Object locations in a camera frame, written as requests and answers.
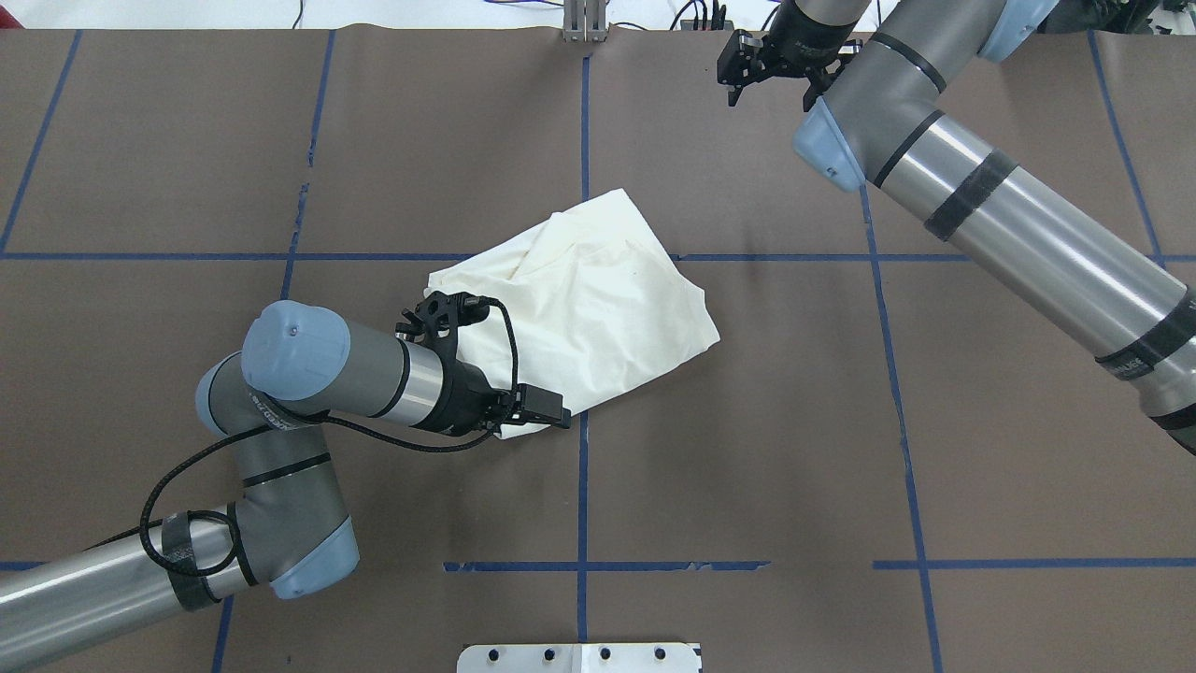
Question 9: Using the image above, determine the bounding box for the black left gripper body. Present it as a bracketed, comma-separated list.
[393, 290, 572, 438]

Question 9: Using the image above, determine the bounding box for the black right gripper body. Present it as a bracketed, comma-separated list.
[716, 1, 864, 112]

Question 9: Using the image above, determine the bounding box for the cream long-sleeve cat shirt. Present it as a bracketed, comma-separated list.
[425, 189, 720, 412]

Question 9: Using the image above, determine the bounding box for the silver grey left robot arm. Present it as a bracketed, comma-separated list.
[1, 293, 570, 672]

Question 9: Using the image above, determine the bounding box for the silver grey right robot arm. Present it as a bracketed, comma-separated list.
[715, 1, 1195, 451]

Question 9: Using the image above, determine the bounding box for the black cable bundle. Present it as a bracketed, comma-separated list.
[669, 0, 739, 33]

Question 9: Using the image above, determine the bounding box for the aluminium post base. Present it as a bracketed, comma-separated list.
[561, 0, 609, 44]

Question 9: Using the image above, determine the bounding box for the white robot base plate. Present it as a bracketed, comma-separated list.
[456, 642, 704, 672]

